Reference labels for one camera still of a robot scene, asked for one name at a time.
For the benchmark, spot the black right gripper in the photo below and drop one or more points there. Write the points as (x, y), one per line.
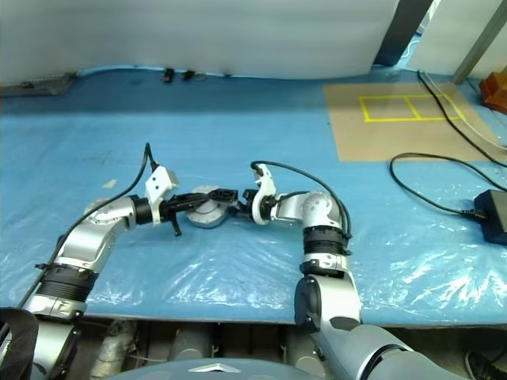
(246, 204)

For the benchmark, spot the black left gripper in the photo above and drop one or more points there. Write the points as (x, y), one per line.
(168, 210)

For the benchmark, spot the silver motor lid circuit board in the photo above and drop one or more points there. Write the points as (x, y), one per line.
(210, 211)

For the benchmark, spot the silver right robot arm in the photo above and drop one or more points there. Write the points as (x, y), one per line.
(328, 289)

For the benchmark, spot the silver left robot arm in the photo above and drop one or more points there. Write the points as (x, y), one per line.
(91, 241)

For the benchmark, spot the blue plastic table cover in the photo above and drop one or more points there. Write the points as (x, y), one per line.
(237, 130)

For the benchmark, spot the small black clip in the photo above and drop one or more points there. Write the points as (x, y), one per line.
(188, 74)
(167, 75)

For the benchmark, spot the grey rounded cylinder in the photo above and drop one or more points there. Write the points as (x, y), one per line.
(190, 344)
(305, 356)

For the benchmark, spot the grey robot torso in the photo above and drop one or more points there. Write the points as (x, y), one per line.
(222, 372)

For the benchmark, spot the white foam board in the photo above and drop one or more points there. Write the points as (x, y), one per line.
(198, 31)

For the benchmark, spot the brown cardboard sheet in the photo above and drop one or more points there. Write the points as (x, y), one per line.
(396, 138)

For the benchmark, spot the yellow tape grid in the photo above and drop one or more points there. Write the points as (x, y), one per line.
(396, 119)

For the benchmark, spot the dark pillar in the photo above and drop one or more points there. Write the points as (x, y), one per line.
(400, 35)

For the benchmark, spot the black power adapter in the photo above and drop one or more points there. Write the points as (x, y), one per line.
(493, 213)

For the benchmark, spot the white panel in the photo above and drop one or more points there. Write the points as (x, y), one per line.
(443, 39)

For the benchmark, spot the orange wooden block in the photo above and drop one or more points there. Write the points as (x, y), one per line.
(495, 91)

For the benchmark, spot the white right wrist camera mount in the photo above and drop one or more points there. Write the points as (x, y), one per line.
(264, 194)

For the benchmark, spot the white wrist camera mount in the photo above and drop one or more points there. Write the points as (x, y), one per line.
(264, 194)
(158, 184)

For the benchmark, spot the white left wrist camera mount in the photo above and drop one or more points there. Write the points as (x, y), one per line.
(158, 184)

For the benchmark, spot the silver flexible duct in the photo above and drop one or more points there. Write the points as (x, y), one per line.
(113, 348)

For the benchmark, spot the grey metal post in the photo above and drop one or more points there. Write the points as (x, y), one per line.
(475, 47)

